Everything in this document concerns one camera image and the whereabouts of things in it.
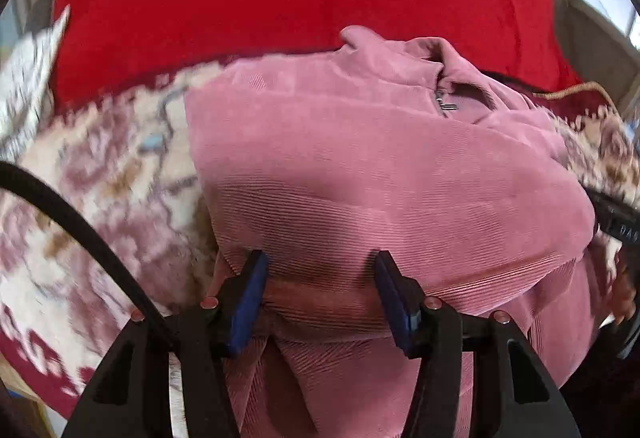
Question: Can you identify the white patterned cloth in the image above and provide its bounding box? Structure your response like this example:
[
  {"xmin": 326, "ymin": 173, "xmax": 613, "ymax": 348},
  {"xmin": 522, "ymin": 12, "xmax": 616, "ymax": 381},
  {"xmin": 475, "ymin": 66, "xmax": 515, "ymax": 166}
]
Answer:
[{"xmin": 0, "ymin": 8, "xmax": 71, "ymax": 159}]

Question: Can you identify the black cable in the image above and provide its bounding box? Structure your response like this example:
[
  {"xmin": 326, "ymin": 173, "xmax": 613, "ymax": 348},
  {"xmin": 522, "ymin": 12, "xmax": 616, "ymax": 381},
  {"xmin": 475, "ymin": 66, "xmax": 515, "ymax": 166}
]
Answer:
[{"xmin": 0, "ymin": 162, "xmax": 176, "ymax": 349}]

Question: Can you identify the floral plush blanket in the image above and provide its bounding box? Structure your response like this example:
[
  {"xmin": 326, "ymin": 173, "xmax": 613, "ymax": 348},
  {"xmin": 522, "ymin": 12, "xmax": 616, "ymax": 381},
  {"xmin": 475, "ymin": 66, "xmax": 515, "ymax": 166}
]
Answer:
[{"xmin": 0, "ymin": 62, "xmax": 640, "ymax": 419}]

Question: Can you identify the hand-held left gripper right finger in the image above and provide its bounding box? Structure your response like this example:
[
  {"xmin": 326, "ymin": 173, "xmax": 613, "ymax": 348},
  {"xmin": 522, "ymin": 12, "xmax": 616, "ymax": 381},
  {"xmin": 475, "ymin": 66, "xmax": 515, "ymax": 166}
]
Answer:
[{"xmin": 375, "ymin": 250, "xmax": 583, "ymax": 438}]

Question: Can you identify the pink corduroy jacket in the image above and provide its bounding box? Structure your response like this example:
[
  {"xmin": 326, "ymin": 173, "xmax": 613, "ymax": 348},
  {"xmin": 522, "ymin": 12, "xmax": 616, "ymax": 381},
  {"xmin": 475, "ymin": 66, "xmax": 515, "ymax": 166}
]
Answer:
[{"xmin": 184, "ymin": 25, "xmax": 613, "ymax": 438}]

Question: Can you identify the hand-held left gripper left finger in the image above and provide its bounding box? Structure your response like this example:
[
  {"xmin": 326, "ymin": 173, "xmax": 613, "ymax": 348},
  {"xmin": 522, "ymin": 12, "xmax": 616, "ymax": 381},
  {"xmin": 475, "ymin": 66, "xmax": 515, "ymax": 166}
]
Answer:
[{"xmin": 60, "ymin": 250, "xmax": 271, "ymax": 438}]

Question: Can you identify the person's right hand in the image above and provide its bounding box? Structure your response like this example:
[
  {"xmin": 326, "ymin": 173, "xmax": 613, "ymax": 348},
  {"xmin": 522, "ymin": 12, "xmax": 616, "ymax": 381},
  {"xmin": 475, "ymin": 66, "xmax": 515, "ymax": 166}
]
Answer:
[{"xmin": 612, "ymin": 250, "xmax": 640, "ymax": 325}]

